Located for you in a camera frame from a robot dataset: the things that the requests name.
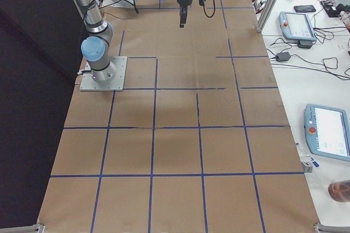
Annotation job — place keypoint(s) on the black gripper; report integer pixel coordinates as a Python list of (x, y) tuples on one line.
[(182, 0)]

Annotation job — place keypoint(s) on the black power adapter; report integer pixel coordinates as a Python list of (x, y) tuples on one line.
[(283, 57)]

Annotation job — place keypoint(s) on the far teach pendant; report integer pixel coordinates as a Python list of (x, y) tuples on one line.
[(296, 26)]

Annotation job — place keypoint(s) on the teach pendant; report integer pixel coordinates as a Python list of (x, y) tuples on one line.
[(296, 26), (327, 131)]

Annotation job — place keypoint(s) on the brown paper table cover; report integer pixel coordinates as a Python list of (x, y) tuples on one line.
[(198, 140)]

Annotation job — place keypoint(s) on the black smartphone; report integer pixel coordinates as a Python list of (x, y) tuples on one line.
[(304, 8)]

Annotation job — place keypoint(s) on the near teach pendant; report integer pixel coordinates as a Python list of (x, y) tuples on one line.
[(327, 131)]

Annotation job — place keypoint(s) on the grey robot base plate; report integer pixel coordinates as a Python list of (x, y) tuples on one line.
[(110, 79)]

